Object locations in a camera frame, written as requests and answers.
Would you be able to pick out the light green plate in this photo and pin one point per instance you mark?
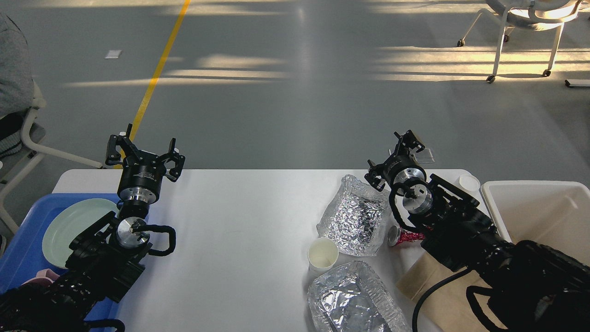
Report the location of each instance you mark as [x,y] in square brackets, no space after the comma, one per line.
[68,224]

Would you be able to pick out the person in grey sweater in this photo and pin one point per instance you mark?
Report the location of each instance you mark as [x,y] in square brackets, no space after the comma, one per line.
[16,85]

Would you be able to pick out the foil container lower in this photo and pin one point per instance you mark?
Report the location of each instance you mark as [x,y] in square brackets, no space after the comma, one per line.
[352,298]

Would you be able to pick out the pink mug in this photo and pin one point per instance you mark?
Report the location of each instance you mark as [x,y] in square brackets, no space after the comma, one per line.
[44,278]

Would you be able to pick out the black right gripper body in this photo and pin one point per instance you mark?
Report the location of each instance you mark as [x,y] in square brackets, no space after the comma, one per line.
[401,169]

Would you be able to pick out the white paper cup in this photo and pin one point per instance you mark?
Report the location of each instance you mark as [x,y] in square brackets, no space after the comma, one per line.
[322,254]

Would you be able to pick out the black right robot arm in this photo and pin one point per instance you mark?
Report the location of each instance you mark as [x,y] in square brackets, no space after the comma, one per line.
[532,287]

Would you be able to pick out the translucent plastic cup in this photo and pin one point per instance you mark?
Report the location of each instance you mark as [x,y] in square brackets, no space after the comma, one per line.
[468,183]

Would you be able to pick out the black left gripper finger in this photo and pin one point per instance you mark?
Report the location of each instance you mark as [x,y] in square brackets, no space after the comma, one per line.
[170,164]
[121,150]

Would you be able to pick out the blue plastic tray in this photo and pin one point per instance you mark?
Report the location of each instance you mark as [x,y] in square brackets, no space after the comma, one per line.
[20,249]

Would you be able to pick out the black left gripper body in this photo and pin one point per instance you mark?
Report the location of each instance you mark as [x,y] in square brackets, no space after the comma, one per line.
[141,178]

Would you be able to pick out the crushed red soda can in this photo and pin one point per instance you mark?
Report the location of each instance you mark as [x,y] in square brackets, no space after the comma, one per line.
[397,235]

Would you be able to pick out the crumpled foil upper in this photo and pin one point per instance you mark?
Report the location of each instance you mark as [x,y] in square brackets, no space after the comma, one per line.
[356,218]

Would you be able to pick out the white floor marker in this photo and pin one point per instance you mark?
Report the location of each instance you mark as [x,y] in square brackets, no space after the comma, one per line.
[113,54]

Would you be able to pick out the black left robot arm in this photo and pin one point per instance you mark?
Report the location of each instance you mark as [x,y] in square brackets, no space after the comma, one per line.
[161,239]

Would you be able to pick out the white chair left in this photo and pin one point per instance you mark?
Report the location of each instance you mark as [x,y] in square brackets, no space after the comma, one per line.
[17,166]

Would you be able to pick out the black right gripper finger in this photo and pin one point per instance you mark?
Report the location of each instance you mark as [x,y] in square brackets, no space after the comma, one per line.
[378,175]
[408,144]

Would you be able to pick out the brown paper bag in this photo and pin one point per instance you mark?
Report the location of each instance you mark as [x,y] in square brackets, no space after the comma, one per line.
[447,307]

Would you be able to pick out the white plastic bin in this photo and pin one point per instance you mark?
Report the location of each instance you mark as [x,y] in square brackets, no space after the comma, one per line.
[555,213]

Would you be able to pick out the clear floor plate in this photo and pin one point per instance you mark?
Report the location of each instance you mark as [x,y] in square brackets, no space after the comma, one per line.
[425,156]

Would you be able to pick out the white office chair right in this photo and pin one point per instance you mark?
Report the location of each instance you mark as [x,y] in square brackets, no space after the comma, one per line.
[532,15]

